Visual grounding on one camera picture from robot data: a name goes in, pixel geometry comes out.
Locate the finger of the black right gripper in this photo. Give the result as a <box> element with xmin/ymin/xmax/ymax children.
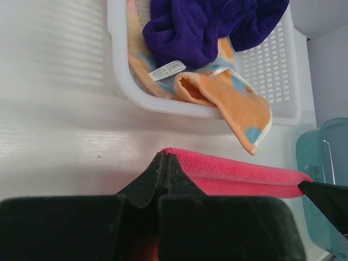
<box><xmin>299</xmin><ymin>181</ymin><xmax>347</xmax><ymax>237</ymax></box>

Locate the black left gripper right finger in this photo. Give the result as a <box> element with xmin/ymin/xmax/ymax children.
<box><xmin>158</xmin><ymin>154</ymin><xmax>307</xmax><ymax>260</ymax></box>

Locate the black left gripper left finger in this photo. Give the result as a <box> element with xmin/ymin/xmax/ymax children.
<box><xmin>1</xmin><ymin>152</ymin><xmax>166</xmax><ymax>260</ymax></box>

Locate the pink microfiber towel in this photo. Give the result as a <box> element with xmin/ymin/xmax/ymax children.
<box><xmin>152</xmin><ymin>147</ymin><xmax>313</xmax><ymax>261</ymax></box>

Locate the teal translucent plastic tray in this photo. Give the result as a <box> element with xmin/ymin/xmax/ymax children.
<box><xmin>296</xmin><ymin>117</ymin><xmax>347</xmax><ymax>260</ymax></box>

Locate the orange and blue patterned towel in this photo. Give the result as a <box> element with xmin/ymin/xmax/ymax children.
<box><xmin>127</xmin><ymin>1</ymin><xmax>272</xmax><ymax>155</ymax></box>

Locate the white perforated plastic basket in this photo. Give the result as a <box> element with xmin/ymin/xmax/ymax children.
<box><xmin>107</xmin><ymin>0</ymin><xmax>303</xmax><ymax>126</ymax></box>

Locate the purple towel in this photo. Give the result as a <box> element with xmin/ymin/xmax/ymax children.
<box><xmin>142</xmin><ymin>0</ymin><xmax>289</xmax><ymax>70</ymax></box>

